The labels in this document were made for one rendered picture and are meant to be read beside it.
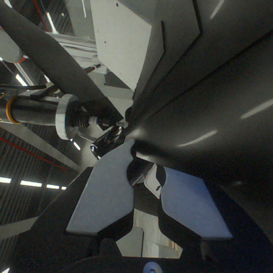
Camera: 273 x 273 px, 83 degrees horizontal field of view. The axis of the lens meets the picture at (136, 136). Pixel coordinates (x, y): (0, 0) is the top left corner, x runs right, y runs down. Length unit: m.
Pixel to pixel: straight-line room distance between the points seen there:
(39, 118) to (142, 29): 0.33
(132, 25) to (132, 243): 7.31
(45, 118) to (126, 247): 7.31
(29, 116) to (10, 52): 0.87
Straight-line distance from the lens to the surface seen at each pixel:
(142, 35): 0.48
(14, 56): 1.13
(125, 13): 0.51
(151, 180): 0.32
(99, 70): 0.83
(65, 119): 0.23
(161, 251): 3.07
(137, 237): 7.44
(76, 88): 0.34
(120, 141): 0.28
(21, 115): 0.28
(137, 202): 0.54
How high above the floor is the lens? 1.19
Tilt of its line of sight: 3 degrees down
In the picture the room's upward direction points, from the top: 82 degrees counter-clockwise
